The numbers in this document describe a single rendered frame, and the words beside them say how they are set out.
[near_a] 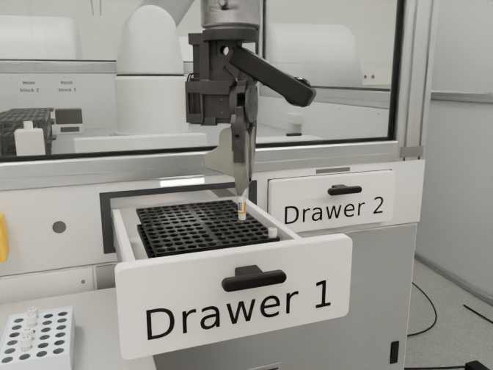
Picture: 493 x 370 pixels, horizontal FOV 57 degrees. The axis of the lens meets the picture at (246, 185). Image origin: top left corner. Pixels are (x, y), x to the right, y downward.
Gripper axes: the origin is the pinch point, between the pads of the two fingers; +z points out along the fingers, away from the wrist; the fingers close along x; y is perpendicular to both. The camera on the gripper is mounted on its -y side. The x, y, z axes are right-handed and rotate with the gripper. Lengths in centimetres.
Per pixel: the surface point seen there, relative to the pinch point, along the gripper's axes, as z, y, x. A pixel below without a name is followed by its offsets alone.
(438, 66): -22, -64, -225
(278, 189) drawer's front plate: 6.7, -0.8, -26.2
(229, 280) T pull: 7.0, -1.3, 15.2
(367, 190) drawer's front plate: 8.7, -18.1, -37.1
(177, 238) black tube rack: 8.2, 9.9, 0.7
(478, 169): 31, -82, -191
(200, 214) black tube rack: 8.0, 10.1, -10.7
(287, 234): 8.8, -5.1, -6.0
